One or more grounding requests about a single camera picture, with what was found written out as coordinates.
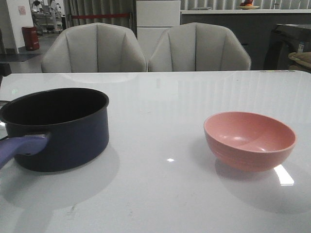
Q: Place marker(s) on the pink bowl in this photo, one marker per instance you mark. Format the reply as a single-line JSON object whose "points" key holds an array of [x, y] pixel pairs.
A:
{"points": [[249, 141]]}

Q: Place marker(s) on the glass lid with blue knob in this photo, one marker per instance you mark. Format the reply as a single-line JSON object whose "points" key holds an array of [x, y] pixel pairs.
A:
{"points": [[3, 131]]}

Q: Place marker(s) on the right grey upholstered chair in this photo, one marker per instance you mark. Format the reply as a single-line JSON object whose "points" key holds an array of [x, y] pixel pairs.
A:
{"points": [[198, 47]]}

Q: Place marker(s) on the grey upholstered chair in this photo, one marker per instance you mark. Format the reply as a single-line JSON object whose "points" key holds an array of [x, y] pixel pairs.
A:
{"points": [[198, 47], [95, 47]]}

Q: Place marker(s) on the left grey upholstered chair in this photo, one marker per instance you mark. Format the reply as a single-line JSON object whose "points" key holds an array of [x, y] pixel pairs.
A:
{"points": [[95, 47]]}

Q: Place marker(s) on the white cabinet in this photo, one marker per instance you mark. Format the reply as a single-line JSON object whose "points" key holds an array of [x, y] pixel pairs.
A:
{"points": [[153, 17]]}

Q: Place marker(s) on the dark blue saucepan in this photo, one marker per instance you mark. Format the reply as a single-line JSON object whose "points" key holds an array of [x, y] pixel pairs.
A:
{"points": [[55, 130]]}

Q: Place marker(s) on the grey counter with white top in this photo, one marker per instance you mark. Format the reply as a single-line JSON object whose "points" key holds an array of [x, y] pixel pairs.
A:
{"points": [[251, 27]]}

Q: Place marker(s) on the fruit plate on counter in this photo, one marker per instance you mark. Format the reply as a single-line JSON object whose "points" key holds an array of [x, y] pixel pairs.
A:
{"points": [[247, 5]]}

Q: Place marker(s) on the red trash bin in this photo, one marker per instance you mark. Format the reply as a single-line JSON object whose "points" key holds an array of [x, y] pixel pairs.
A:
{"points": [[30, 38]]}

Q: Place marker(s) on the dark appliance at right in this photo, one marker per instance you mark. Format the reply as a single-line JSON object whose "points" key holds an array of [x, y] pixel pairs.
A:
{"points": [[285, 39]]}

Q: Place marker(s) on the beige cushion at right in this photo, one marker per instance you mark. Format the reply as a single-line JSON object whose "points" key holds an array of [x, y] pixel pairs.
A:
{"points": [[300, 61]]}

